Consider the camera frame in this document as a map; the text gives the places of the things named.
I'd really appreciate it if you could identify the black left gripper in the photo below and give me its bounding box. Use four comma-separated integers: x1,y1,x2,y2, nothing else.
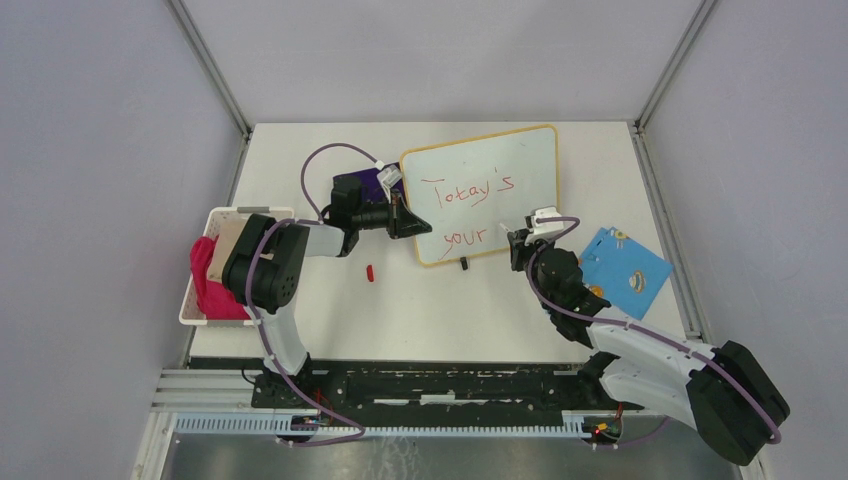
353,190,432,241

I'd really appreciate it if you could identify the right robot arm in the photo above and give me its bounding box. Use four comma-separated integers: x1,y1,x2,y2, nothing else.
506,226,791,466

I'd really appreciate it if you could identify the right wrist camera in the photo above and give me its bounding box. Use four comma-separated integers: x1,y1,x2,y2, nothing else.
524,206,568,245

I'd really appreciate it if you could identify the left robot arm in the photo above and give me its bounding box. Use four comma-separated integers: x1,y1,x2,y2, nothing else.
222,175,433,408

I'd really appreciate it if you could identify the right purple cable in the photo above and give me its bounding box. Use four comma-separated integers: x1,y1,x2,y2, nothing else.
527,215,784,452

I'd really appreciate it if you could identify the purple cloth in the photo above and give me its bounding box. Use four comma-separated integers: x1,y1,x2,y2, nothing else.
333,163,405,203

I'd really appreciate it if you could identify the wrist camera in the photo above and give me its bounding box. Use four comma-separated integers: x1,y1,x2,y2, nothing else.
524,206,568,245
376,163,403,199

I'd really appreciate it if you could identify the white cable comb strip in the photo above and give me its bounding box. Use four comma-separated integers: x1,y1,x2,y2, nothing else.
174,413,590,439

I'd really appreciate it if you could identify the pink cloth in basket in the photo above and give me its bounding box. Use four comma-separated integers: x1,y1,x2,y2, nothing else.
189,236,249,321

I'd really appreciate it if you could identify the beige cloth in basket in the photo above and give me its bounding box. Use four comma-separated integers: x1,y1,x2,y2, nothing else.
205,219,247,284

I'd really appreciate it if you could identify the white plastic basket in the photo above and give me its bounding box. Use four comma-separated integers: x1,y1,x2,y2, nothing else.
179,207,294,327

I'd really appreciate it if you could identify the yellow framed whiteboard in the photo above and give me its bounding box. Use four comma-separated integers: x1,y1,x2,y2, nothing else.
399,124,560,267

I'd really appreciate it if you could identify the blue patterned cloth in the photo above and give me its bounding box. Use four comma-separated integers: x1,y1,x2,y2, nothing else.
579,227,673,320

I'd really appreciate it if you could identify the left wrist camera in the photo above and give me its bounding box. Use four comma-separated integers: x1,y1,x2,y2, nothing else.
376,163,403,199

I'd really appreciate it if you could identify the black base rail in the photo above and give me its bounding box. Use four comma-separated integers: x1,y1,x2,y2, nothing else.
250,359,638,429

